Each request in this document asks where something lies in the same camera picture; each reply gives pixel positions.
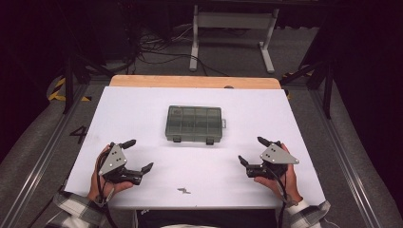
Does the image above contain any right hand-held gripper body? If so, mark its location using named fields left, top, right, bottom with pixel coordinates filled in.
left=245, top=141, right=300, bottom=181

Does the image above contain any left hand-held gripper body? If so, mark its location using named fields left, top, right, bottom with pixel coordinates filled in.
left=98, top=142, right=144, bottom=186

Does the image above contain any grey plastic compartment box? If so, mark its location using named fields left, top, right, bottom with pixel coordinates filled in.
left=164, top=104, right=228, bottom=146

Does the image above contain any person's right hand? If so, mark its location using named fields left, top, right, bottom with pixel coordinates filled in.
left=254, top=142, right=304, bottom=205

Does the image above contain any person's left hand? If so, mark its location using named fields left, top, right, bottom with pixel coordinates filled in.
left=87, top=144, right=135, bottom=203

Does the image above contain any white table cover board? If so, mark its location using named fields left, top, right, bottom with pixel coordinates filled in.
left=63, top=85, right=327, bottom=211

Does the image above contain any black panel with white print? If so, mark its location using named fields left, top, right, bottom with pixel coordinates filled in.
left=134, top=208, right=279, bottom=228

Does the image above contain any person's white clothing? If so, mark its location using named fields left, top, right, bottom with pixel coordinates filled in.
left=160, top=223, right=221, bottom=228

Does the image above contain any black tripod stand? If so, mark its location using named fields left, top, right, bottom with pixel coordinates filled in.
left=61, top=51, right=116, bottom=115
left=279, top=56, right=336, bottom=120

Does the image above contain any wooden table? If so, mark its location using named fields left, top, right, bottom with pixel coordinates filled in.
left=108, top=74, right=282, bottom=90

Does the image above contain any yellow black floor tape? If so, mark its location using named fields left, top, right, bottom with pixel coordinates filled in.
left=47, top=77, right=93, bottom=103

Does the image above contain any left hand-held gripper cable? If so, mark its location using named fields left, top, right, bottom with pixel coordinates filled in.
left=95, top=151, right=119, bottom=228

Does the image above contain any hand-held gripper cable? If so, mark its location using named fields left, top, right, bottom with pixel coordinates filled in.
left=265, top=166, right=288, bottom=228
left=95, top=151, right=119, bottom=228

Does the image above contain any right hand-held gripper cable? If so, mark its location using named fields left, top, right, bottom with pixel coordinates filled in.
left=265, top=166, right=288, bottom=228

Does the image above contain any metal floor rail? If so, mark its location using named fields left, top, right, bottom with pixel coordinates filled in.
left=0, top=84, right=90, bottom=228
left=308, top=89, right=383, bottom=228

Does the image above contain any bundle of black floor cables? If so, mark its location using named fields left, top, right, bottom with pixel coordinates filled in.
left=126, top=23, right=230, bottom=78

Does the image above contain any white metal stand frame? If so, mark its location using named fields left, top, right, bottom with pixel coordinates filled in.
left=188, top=4, right=280, bottom=74

